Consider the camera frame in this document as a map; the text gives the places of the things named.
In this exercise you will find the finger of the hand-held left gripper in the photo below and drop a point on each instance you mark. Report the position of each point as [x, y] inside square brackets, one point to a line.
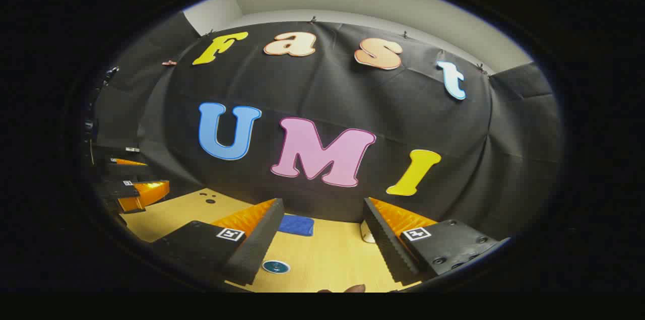
[116, 190]
[121, 168]

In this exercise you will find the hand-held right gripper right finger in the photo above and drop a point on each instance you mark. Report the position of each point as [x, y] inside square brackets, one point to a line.
[388, 247]

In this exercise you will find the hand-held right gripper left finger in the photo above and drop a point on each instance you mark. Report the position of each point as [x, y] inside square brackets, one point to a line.
[262, 244]

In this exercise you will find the white toaster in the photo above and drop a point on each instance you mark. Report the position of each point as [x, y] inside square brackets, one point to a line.
[367, 233]

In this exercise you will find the blue folded towel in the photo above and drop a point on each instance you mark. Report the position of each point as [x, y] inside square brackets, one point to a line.
[297, 225]

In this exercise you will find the small pink clip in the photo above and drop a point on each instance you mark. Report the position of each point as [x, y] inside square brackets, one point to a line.
[169, 63]

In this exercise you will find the black backdrop cloth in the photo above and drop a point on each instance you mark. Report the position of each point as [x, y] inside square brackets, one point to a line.
[352, 103]

